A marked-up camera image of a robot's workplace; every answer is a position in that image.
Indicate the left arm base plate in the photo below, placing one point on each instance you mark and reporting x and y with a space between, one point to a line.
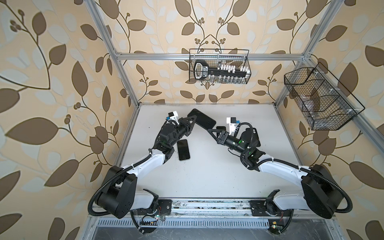
162 207

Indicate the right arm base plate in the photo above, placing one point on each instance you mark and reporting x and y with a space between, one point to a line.
259 208

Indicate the right wire basket black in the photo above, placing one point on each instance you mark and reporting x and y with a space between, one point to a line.
326 103

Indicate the back wire basket black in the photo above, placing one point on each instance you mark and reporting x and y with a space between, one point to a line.
213 56

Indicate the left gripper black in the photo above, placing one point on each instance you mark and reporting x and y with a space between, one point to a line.
185 125

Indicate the phone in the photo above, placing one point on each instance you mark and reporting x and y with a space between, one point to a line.
202 119
221 128
183 150

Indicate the wire basket black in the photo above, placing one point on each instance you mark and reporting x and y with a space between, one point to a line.
326 103
213 56

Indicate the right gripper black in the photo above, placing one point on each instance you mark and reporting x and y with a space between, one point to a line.
222 139

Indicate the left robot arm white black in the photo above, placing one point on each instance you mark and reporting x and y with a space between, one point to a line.
118 194

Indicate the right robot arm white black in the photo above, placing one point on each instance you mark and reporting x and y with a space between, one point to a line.
318 191

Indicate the black phone case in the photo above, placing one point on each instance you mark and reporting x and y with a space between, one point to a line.
254 137

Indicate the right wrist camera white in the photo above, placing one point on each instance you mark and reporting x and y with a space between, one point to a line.
233 125

